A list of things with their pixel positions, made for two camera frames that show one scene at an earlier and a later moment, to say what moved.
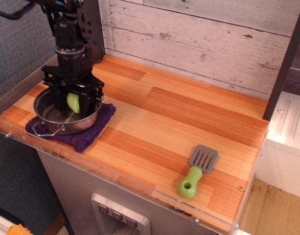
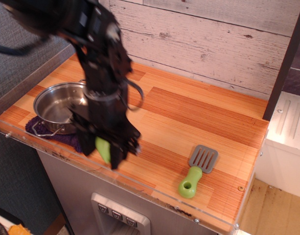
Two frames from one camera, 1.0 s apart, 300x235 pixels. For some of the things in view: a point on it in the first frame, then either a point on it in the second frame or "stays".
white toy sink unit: [282, 160] stays
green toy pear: [73, 101] -> [103, 146]
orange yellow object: [18, 229] stays
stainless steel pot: [53, 120] stays
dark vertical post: [286, 63] stays
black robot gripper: [74, 73] -> [105, 115]
